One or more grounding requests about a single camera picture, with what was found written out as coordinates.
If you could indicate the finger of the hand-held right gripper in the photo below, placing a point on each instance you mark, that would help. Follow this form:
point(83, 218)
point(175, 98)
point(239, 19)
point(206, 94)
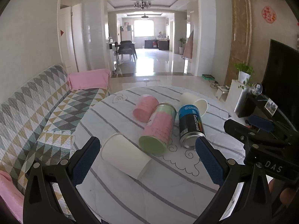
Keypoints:
point(261, 122)
point(236, 129)

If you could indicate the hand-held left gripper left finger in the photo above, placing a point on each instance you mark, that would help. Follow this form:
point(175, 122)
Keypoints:
point(84, 162)

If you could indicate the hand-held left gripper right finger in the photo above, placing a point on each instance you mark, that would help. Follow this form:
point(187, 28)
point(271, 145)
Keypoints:
point(210, 164)

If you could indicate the large white paper cup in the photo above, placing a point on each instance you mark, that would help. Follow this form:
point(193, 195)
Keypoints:
point(126, 156)

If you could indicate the small white paper cup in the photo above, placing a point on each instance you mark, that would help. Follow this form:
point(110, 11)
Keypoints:
point(196, 102)

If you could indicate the pink cup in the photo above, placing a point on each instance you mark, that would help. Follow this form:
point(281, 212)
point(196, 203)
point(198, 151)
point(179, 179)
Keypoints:
point(146, 108)

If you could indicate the person's right hand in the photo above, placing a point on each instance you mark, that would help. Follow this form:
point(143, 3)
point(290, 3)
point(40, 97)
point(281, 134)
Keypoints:
point(288, 196)

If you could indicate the black television stand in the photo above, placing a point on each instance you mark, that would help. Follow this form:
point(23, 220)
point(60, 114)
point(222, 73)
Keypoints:
point(254, 106)

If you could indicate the clear round ornament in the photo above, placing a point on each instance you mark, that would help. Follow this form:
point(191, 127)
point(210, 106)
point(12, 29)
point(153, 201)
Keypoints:
point(257, 89)

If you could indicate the white plant stand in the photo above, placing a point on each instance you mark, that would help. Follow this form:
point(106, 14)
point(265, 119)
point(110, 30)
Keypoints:
point(234, 95)

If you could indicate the white step stool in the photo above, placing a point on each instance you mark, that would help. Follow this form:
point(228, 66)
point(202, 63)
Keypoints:
point(222, 93)

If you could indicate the blue and black can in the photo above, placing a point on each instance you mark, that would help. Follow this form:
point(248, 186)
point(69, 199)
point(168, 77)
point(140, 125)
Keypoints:
point(190, 123)

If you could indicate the black television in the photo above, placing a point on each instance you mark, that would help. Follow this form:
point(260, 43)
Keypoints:
point(283, 79)

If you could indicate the potted green plant white pot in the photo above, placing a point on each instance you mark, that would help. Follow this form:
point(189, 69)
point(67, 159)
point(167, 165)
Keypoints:
point(244, 73)

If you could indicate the green tray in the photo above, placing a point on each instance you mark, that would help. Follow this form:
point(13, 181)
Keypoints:
point(208, 76)

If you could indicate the pink and green can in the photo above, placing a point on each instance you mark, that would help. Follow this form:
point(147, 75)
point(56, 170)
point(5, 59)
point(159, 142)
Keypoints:
point(158, 130)

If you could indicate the sofa with triangle-patterned cover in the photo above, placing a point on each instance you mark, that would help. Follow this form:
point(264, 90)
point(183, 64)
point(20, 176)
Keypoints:
point(39, 112)

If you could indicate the pink cloth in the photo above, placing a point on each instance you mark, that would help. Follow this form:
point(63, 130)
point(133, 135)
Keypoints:
point(9, 193)

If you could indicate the pink blanket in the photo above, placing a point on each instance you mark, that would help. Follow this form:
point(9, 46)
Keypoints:
point(90, 79)

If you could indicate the tall potted plant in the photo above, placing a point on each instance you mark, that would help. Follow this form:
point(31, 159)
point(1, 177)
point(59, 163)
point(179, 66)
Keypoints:
point(182, 45)

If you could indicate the dark low cabinet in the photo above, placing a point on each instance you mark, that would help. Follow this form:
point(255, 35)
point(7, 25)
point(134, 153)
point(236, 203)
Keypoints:
point(156, 44)

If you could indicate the dark dining table with chairs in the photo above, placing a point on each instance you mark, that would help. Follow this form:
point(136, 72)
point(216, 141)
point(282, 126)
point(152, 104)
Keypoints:
point(127, 50)

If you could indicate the white door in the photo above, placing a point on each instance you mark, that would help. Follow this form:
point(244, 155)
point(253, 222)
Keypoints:
point(67, 39)

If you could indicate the white refrigerator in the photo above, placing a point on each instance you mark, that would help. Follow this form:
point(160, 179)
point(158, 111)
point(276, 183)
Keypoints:
point(126, 33)

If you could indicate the dark ceiling lamp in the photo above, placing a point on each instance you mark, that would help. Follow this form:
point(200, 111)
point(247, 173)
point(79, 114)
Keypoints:
point(145, 16)

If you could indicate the black chandelier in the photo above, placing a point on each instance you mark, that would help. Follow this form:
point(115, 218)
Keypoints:
point(142, 4)

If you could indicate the small photo frame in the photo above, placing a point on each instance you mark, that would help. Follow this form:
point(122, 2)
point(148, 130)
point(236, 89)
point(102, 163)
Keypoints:
point(271, 106)

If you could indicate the red round wall decoration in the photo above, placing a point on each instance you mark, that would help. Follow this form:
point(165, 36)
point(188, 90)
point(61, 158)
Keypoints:
point(269, 14)

